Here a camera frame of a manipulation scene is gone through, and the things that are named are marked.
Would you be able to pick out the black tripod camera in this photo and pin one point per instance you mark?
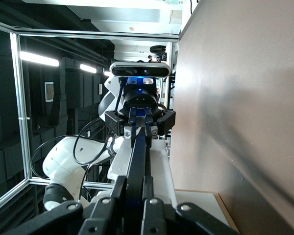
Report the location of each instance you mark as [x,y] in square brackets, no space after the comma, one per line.
[158,50]

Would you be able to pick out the framed wall poster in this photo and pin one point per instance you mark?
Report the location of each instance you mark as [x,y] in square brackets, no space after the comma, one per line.
[49,91]

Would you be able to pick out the aluminium cage frame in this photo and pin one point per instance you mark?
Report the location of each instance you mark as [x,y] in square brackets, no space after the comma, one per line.
[23,110]

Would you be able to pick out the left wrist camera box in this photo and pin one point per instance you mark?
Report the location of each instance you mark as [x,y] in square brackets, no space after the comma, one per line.
[139,71]

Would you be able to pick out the small wall sign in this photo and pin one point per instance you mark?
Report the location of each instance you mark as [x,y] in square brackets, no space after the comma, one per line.
[100,88]

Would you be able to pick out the long ceiling light strip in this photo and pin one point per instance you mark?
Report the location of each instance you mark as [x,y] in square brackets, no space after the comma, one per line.
[39,58]

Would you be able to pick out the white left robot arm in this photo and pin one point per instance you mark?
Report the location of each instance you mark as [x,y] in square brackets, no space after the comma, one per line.
[63,159]

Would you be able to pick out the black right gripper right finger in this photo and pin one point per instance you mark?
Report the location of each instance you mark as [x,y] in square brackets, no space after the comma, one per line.
[156,218]

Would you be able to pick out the wooden drawer cabinet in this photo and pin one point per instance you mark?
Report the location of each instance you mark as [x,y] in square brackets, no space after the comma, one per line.
[198,208]

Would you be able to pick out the short ceiling light strip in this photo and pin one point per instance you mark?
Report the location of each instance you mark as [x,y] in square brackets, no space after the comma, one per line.
[88,68]

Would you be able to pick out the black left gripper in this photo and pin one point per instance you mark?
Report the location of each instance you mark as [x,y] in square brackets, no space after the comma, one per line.
[140,99]

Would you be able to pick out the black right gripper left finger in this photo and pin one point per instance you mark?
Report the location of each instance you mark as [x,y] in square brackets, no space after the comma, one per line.
[100,215]

